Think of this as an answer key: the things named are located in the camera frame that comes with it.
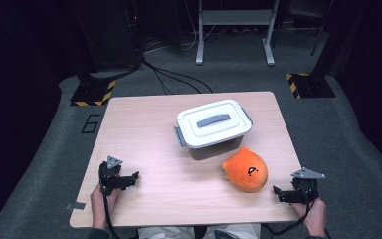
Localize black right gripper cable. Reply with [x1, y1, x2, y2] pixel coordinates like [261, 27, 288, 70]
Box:
[261, 193, 316, 237]

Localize white box lid grey handle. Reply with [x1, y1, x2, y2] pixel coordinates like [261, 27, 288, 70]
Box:
[176, 99, 253, 149]

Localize person's light trousers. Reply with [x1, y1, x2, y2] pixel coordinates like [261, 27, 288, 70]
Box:
[138, 223, 262, 239]

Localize black stand base striped edge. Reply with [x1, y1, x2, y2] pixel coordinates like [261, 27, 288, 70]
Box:
[70, 79, 117, 108]
[286, 73, 336, 100]

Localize orange plush toy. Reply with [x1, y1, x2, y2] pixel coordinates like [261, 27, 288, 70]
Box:
[221, 146, 269, 193]

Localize person's left hand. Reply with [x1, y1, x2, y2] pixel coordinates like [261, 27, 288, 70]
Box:
[90, 183, 122, 230]

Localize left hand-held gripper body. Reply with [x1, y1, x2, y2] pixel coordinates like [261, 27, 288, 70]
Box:
[98, 155, 130, 197]

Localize white floor cables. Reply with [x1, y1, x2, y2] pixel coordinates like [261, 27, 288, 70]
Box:
[143, 19, 201, 56]

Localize grey tape piece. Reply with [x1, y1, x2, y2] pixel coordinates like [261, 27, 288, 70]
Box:
[65, 201, 87, 212]

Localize black floor cables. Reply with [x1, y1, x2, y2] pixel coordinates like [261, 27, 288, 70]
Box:
[141, 58, 214, 96]

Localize white metal desk frame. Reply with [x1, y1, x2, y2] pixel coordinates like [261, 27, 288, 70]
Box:
[195, 0, 281, 67]

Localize dark cabinet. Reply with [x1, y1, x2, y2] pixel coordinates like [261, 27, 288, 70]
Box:
[68, 0, 144, 72]

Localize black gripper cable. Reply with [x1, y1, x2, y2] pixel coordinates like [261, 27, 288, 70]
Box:
[261, 193, 316, 237]
[99, 183, 122, 239]

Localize brown translucent storage box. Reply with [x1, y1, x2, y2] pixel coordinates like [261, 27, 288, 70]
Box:
[174, 107, 254, 161]

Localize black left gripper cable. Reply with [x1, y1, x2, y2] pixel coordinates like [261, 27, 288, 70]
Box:
[99, 183, 122, 239]

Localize person's right hand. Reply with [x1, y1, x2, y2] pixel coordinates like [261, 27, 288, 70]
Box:
[291, 198, 328, 237]

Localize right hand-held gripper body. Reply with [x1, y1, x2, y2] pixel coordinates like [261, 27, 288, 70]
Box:
[290, 167, 326, 204]

